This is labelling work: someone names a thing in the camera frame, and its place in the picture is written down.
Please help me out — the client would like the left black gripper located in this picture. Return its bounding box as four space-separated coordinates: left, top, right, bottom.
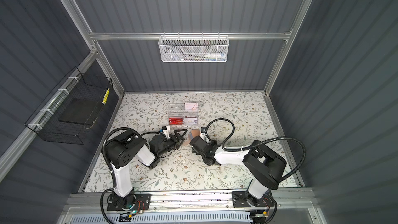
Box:
157 129 186 159

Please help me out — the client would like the pink leather card holder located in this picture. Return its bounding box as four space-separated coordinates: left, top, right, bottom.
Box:
184 129 201 145

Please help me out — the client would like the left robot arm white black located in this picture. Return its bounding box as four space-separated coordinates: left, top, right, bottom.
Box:
101 126 188 210

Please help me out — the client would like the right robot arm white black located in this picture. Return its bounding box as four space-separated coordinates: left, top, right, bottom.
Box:
190 136 287 206

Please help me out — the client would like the red card in organizer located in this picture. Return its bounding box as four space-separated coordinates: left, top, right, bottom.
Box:
169 117 183 125

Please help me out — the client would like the white card in organizer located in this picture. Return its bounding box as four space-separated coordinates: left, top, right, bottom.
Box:
183 117 198 126

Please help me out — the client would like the clear acrylic card organizer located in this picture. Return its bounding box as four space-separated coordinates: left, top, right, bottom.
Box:
168 103 199 124

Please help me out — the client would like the pink card in organizer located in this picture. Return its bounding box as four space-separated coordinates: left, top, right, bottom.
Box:
184 102 199 112

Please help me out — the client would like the yellow tag on basket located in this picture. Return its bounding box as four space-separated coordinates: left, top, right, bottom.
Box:
102 88 110 105

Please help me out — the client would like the white tube in basket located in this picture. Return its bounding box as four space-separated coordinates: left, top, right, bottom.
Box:
204 53 227 61

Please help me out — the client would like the black pad in basket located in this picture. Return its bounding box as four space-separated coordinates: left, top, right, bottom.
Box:
59 99 98 126

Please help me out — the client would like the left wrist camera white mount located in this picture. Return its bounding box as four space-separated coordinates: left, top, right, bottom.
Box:
161 125 171 140

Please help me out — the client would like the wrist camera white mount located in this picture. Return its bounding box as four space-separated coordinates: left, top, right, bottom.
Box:
161 125 171 140
200 127 208 143

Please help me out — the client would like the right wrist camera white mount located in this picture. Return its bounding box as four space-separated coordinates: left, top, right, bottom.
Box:
200 127 208 143

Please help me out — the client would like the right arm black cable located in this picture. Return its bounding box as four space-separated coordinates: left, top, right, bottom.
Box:
205 118 307 183

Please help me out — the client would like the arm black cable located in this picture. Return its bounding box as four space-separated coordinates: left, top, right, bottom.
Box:
99 127 162 224
205 118 307 183

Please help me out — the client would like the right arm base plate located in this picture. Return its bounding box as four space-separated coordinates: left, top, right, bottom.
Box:
232 190 276 208

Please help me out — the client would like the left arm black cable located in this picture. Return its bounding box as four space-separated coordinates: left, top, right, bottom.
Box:
99 127 162 224

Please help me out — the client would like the white perforated cable duct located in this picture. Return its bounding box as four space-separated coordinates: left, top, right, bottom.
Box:
69 211 252 224

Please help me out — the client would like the white wire mesh basket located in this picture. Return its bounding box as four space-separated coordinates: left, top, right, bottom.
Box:
158 36 230 63

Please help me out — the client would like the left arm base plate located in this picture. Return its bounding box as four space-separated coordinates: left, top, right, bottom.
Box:
107 192 152 211

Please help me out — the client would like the aluminium front rail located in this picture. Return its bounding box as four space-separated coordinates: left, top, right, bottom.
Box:
62 188 319 214

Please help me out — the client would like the black wire mesh basket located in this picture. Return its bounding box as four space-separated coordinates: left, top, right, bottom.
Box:
25 67 113 145

